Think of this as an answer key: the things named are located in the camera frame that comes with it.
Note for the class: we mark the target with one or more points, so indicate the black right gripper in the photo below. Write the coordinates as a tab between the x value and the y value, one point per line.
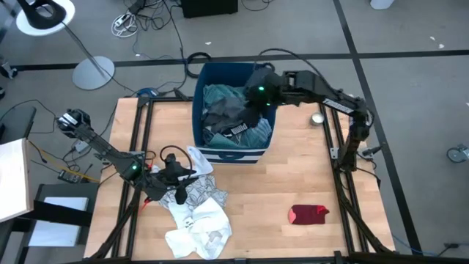
262	89

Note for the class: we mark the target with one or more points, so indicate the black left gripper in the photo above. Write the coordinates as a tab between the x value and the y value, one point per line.
170	172

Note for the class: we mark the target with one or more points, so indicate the blue plaid cloth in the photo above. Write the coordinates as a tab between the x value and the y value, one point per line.
258	133

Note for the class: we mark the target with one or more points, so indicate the black Puma garment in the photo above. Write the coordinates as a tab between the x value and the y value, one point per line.
238	129

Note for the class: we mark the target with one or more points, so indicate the white sock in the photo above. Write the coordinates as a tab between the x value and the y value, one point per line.
199	163

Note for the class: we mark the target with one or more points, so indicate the dark grey garment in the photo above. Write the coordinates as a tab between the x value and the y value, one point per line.
223	113

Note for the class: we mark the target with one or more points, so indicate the plain teal garment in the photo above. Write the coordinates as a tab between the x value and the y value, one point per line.
223	141

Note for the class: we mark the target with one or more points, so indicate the green floral cloth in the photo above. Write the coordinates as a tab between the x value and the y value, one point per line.
220	93

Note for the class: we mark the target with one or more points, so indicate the white garment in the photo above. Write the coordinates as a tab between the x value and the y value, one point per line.
209	227

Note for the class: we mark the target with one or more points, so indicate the red sock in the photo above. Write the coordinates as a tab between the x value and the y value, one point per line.
308	215

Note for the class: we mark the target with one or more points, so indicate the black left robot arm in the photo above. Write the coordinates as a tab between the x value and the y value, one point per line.
102	146

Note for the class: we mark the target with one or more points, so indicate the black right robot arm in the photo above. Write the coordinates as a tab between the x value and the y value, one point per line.
311	86

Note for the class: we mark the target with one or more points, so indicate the navy white striped fabric bin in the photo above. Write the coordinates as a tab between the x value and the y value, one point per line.
220	73

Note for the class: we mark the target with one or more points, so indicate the small round grey bowl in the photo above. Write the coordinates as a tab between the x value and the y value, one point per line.
317	119

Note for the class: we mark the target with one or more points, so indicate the grey power adapter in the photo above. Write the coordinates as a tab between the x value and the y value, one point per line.
80	146

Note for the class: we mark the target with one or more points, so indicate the black box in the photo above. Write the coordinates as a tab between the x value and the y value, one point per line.
209	7

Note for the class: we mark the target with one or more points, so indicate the small black device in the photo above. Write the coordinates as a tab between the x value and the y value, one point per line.
69	177

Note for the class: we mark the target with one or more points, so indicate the grey black cart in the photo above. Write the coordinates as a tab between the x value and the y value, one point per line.
58	212

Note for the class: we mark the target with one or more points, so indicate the floor stand with round base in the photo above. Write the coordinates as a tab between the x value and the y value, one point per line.
93	73

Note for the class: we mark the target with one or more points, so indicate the white plastic object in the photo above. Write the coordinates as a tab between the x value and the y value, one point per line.
381	3

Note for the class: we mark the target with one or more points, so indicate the white board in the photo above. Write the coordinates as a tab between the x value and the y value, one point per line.
12	179

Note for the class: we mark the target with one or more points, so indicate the grey caster wheel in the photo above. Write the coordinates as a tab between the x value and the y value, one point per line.
456	154

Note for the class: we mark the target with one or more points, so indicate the black caster wheel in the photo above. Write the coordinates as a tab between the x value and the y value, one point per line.
7	70

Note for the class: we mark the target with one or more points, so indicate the black headset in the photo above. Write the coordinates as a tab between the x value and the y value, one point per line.
36	22

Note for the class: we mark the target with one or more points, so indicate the black plug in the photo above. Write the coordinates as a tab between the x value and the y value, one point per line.
450	245

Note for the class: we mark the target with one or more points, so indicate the black metal table frame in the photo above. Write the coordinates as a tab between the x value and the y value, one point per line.
165	99

